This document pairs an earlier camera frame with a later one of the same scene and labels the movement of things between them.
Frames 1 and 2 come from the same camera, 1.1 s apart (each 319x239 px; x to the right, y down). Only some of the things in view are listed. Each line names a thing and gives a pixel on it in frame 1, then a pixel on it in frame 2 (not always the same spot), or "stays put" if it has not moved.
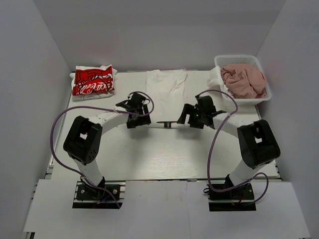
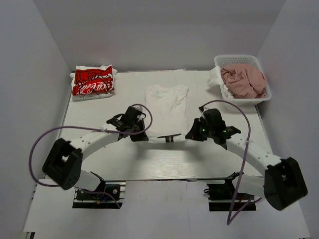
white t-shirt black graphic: [166, 89] → [168, 105]
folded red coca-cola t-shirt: [92, 81] stays put
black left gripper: [139, 119] → [139, 133]
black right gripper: [189, 115] → [194, 132]
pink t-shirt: [244, 81] stays put
